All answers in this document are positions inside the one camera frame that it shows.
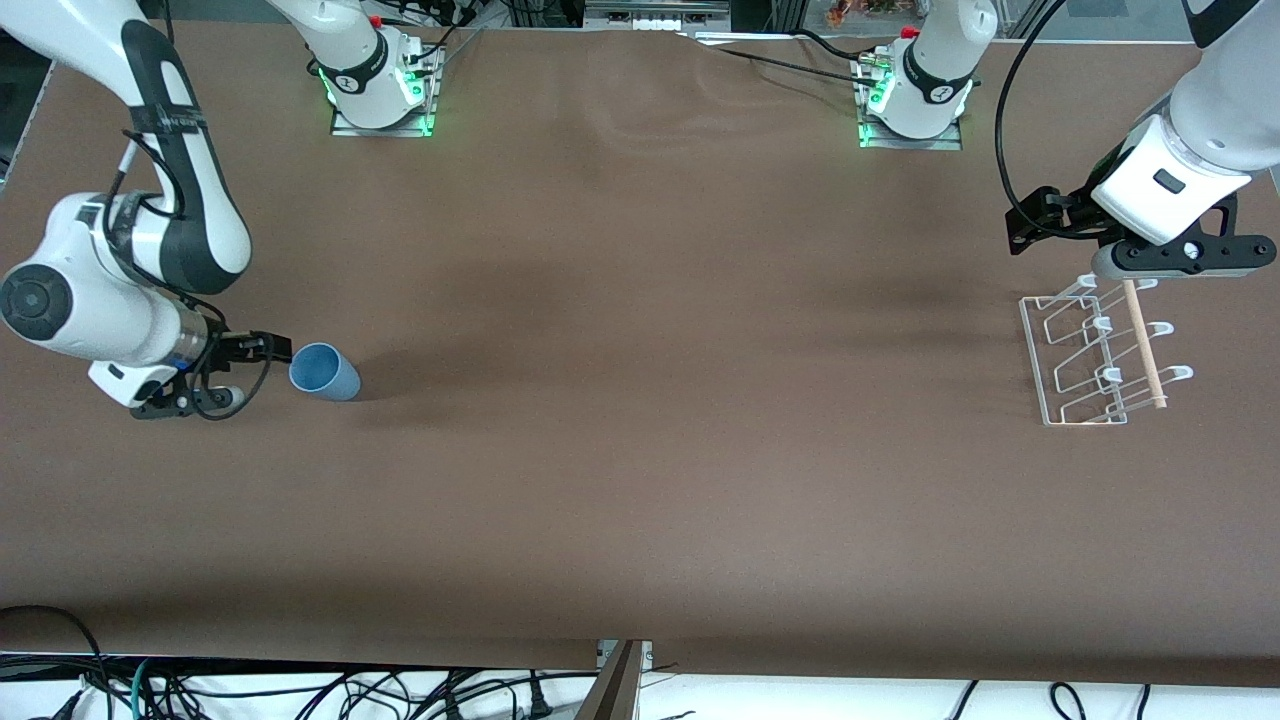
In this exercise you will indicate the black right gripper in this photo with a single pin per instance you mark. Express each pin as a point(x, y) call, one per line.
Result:
point(229, 348)

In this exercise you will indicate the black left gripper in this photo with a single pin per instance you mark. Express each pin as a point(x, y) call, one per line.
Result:
point(1062, 214)

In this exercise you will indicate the blue plastic cup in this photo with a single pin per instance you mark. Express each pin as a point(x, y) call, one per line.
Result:
point(335, 378)

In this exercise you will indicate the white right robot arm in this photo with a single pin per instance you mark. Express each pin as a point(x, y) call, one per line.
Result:
point(90, 300)

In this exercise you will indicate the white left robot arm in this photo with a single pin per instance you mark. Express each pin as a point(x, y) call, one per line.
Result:
point(1220, 110)

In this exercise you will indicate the black power plug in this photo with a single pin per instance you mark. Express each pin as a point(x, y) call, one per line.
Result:
point(540, 705)

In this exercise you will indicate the wooden table beam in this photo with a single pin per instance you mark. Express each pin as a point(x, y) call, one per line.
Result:
point(615, 690)

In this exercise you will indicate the white power strip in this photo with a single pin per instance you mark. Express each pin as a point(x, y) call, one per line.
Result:
point(658, 25)

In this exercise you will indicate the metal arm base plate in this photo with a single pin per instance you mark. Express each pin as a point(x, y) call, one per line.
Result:
point(380, 130)
point(915, 144)

